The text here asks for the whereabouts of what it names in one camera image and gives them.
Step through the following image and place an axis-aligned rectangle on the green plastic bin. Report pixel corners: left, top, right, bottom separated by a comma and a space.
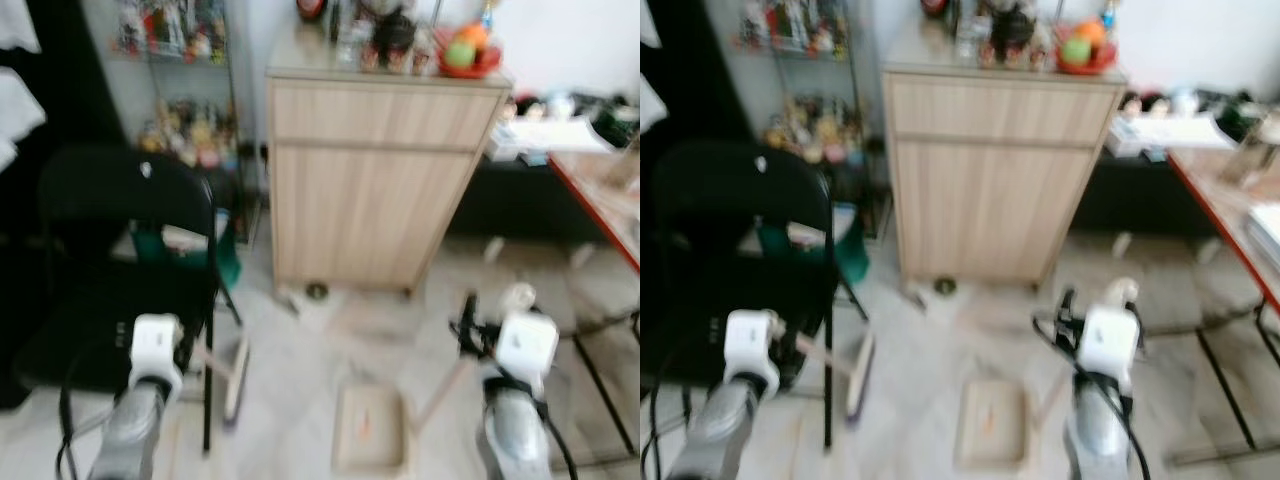
757, 220, 871, 291
130, 222, 244, 291

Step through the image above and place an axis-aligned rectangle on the clear glass jar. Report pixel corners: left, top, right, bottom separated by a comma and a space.
335, 20, 369, 66
955, 15, 991, 61

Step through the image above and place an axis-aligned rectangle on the white paper stack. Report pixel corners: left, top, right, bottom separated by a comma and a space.
488, 115, 616, 161
1108, 113, 1236, 159

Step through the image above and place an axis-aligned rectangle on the cream hand brush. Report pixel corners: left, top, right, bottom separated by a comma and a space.
188, 335, 251, 433
795, 332, 877, 429

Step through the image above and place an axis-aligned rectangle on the light wooden cabinet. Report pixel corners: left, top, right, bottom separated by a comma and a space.
265, 45, 514, 298
882, 40, 1129, 291

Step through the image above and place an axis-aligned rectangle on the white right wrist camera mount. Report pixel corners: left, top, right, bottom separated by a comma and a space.
495, 312, 561, 396
1075, 303, 1144, 396

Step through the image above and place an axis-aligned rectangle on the metal shelf with figurines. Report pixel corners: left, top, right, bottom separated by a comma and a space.
110, 0, 246, 246
735, 0, 871, 241

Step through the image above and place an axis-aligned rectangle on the white booklet pile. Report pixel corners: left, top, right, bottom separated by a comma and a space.
1243, 205, 1280, 271

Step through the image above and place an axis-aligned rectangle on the red edged folding table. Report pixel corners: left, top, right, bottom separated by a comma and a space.
540, 150, 641, 461
1165, 148, 1280, 469

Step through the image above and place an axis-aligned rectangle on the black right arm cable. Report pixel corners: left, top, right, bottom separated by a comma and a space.
1032, 310, 1153, 480
450, 318, 579, 480

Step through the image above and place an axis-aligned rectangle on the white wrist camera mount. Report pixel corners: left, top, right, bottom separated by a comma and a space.
722, 308, 783, 401
130, 313, 186, 401
1075, 303, 1144, 396
495, 312, 561, 396

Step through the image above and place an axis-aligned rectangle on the cream plastic dustpan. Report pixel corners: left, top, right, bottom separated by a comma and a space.
952, 277, 1141, 471
332, 283, 541, 475

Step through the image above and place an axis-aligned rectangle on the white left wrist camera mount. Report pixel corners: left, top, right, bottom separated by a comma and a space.
722, 308, 783, 401
130, 313, 186, 401

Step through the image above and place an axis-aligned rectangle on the red fruit bowl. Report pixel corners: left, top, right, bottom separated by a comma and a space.
1055, 25, 1119, 75
437, 30, 504, 79

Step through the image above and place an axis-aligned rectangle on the black folding chair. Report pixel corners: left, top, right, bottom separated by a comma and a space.
645, 140, 871, 451
15, 143, 246, 456

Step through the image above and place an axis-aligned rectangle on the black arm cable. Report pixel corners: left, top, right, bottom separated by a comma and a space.
1032, 310, 1153, 480
645, 380, 681, 480
450, 318, 579, 480
55, 345, 136, 480

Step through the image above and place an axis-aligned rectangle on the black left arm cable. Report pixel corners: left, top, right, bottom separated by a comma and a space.
645, 380, 681, 480
55, 345, 136, 480

